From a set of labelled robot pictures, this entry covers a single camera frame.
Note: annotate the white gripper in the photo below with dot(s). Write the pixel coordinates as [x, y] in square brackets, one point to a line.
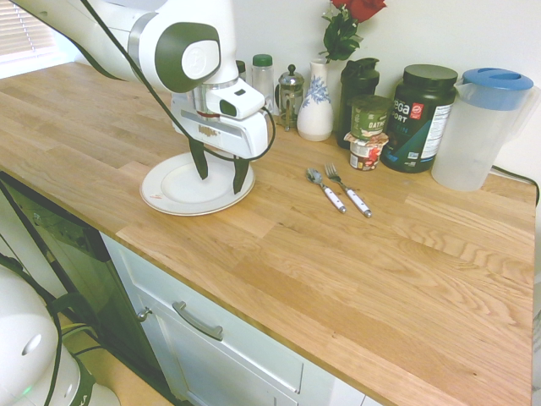
[249, 137]

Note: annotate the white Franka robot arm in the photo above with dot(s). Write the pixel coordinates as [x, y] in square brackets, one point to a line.
[190, 25]

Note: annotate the white gold-rimmed plate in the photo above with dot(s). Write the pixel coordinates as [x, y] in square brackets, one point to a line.
[181, 194]

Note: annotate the small metal french press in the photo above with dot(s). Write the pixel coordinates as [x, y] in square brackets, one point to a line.
[290, 97]

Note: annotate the dark-lidded spice jar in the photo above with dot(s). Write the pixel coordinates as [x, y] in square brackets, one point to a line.
[241, 69]

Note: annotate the clear bottle green cap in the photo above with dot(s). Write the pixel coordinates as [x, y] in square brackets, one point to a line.
[263, 76]

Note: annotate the white vase blue floral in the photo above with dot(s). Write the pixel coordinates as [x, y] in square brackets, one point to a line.
[315, 120]

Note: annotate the red white yogurt cup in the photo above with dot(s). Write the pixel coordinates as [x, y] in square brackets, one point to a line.
[365, 154]

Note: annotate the green oatmeal cup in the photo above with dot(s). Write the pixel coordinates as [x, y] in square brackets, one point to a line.
[369, 116]

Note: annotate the silver cabinet knob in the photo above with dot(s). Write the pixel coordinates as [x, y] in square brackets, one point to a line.
[143, 314]

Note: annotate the black shaker bottle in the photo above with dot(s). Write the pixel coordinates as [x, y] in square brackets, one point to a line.
[359, 82]

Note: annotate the black dishwasher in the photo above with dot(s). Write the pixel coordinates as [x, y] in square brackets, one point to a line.
[84, 262]

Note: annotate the red rose bouquet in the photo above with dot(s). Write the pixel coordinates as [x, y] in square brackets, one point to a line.
[342, 36]

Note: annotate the white drawer front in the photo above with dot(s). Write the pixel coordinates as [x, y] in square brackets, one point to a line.
[236, 359]

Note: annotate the black protein powder tub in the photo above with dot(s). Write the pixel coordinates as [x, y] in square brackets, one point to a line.
[427, 97]

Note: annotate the white window blinds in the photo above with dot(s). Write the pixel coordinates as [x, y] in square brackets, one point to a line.
[21, 29]

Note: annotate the clear pitcher blue lid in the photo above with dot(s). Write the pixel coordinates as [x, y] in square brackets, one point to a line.
[473, 139]

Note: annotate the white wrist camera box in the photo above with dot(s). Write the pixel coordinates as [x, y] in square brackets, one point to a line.
[247, 99]

